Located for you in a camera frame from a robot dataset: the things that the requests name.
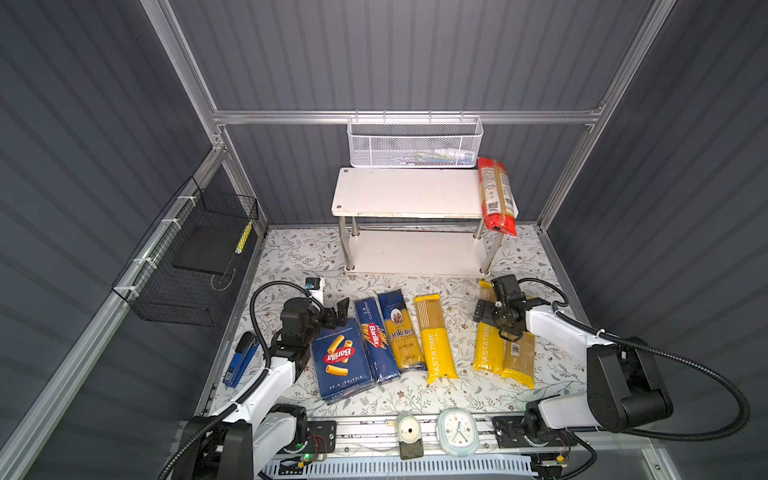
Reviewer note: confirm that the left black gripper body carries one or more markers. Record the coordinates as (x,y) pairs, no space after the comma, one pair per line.
(324,320)

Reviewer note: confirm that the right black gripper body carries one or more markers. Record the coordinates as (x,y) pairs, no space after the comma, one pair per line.
(492,312)

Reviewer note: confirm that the yellow Pastatime spaghetti bag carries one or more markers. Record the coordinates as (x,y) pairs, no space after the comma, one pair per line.
(435,341)
(489,346)

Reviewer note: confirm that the red spaghetti bag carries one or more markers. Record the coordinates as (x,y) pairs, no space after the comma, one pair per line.
(498,205)

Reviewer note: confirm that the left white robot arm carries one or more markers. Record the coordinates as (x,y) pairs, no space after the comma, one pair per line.
(242,438)

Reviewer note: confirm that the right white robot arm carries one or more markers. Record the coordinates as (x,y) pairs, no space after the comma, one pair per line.
(624,386)

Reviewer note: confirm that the large blue Barilla pasta box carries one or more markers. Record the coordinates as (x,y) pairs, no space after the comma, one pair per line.
(342,365)

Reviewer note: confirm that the white two-tier shelf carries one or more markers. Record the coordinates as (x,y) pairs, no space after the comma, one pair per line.
(422,194)

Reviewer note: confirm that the yellow spaghetti bag back side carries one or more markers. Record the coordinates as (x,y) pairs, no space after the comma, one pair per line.
(519,360)

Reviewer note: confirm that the blue stapler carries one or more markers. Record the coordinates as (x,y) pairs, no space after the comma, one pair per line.
(246,348)

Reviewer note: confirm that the narrow blue Barilla spaghetti box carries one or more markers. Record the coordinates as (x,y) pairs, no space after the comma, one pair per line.
(382,360)

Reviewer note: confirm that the blue yellow spaghetti bag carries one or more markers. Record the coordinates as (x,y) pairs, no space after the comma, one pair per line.
(401,333)

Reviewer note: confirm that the yellow green marker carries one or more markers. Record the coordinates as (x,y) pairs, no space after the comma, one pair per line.
(240,246)

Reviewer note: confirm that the white analog clock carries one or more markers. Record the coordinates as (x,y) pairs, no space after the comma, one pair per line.
(457,432)

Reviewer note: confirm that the round white timer device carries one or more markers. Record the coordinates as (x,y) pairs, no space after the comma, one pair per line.
(409,437)

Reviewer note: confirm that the white tube in basket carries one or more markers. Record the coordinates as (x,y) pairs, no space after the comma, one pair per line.
(453,156)

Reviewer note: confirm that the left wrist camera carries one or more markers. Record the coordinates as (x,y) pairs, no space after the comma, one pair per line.
(316,286)

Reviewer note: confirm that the black wire basket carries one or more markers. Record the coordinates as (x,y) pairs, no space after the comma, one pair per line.
(189,273)

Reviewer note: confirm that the white wire mesh basket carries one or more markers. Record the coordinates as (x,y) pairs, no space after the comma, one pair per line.
(390,144)

